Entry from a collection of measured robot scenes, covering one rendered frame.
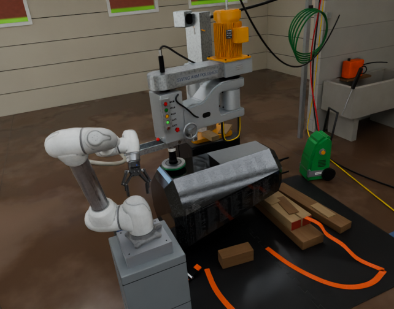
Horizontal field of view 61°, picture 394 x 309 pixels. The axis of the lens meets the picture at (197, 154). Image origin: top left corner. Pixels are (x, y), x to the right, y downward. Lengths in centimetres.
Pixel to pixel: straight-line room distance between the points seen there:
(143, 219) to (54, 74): 698
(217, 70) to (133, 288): 180
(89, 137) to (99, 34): 720
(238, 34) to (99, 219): 182
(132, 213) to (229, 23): 176
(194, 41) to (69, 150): 223
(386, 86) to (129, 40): 586
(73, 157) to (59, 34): 704
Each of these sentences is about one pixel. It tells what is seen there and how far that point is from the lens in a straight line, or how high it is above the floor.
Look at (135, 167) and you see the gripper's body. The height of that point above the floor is 124.
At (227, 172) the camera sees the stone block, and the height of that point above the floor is 74.
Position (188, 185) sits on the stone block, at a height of 74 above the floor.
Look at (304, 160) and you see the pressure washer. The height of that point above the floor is 22.
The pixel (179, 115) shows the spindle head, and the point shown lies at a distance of 278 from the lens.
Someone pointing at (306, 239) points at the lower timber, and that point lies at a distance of 333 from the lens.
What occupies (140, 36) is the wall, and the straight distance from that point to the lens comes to 893.
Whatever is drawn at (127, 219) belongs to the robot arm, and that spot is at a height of 106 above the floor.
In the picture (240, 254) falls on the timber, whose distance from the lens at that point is 309.
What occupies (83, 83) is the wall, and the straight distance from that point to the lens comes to 880.
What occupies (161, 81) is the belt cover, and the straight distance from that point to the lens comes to 266.
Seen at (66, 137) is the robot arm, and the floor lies 166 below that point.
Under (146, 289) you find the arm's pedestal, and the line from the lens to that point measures 218.
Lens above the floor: 222
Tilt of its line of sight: 26 degrees down
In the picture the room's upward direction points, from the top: 5 degrees counter-clockwise
